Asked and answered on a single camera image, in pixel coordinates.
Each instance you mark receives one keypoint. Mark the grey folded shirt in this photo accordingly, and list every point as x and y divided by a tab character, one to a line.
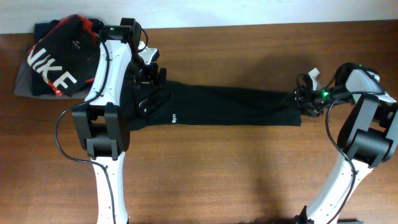
68	71

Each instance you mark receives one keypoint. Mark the red folded shirt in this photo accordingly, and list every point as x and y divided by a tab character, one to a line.
90	28

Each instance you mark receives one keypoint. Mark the navy folded shirt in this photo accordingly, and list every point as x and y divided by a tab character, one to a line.
39	86

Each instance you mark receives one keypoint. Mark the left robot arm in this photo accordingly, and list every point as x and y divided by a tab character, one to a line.
101	127

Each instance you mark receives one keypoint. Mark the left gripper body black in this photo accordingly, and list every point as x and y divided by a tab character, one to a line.
143	73

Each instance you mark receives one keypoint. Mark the black t-shirt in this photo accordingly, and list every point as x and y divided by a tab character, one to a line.
178	103

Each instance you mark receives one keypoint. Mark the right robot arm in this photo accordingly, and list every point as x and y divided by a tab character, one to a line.
366	139

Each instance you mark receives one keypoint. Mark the black Nike folded shirt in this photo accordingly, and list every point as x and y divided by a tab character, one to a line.
62	59

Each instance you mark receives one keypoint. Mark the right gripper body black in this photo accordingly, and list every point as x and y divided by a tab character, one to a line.
317	99

